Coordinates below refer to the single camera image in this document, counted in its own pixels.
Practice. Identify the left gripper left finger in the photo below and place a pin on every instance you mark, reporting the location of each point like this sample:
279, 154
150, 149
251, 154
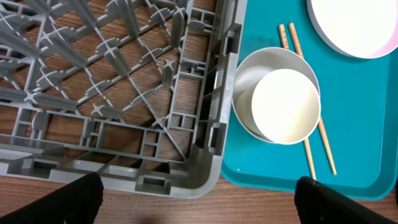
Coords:
76, 202

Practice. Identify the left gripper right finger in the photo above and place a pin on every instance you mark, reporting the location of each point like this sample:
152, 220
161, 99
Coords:
317, 203

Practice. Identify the white paper cup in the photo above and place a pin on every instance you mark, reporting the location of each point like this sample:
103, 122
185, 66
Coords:
283, 107

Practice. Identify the grey bowl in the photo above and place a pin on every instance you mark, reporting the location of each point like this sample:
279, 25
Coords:
263, 61

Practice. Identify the large white plate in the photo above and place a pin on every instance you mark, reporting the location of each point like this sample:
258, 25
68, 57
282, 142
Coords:
356, 28

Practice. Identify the teal serving tray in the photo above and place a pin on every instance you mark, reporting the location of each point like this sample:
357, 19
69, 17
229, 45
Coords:
359, 111

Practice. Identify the grey plastic dish rack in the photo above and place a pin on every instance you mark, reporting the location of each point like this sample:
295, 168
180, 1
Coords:
137, 91

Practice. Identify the left wooden chopstick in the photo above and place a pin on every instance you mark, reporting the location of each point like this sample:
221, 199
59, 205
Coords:
285, 45

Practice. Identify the wooden chopstick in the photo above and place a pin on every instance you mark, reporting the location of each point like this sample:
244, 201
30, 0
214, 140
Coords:
285, 45
321, 125

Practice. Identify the right wooden chopstick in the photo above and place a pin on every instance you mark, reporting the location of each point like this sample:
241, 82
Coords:
321, 125

